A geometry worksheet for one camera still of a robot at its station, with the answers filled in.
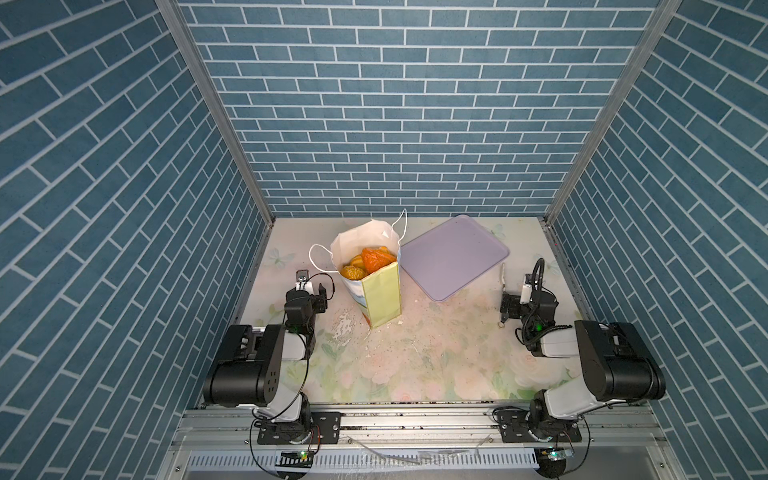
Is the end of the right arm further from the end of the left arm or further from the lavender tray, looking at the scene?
the end of the left arm

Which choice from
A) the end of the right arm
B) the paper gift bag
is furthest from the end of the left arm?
the end of the right arm

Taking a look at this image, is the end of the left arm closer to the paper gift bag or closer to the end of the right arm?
the paper gift bag

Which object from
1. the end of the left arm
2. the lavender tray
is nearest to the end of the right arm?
the lavender tray
